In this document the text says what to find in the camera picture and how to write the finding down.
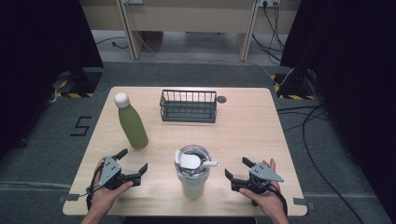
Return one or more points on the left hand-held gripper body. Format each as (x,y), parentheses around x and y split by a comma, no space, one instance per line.
(109,174)

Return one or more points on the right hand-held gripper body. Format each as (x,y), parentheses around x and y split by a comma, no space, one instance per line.
(260,175)

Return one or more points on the green bottle with white cap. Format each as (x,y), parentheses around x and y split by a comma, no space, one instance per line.
(132,124)

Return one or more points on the white tumbler with lid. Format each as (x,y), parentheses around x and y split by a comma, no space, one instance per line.
(191,174)

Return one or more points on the person's left hand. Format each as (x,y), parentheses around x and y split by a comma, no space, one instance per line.
(104,199)

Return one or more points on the person's right hand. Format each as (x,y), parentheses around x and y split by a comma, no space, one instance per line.
(269,200)

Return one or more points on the grey tape strip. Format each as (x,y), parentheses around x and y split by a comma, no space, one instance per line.
(69,198)
(303,202)

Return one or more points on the stand base with striped tape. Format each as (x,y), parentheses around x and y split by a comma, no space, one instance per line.
(294,85)
(77,82)

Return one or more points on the black curtain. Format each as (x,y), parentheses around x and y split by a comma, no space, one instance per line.
(348,77)
(40,62)

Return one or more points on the beige desk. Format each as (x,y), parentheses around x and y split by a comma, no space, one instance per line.
(190,18)

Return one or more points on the white wall outlet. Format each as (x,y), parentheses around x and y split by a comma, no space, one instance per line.
(133,1)

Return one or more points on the wall outlet with black plugs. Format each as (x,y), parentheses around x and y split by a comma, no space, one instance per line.
(269,2)

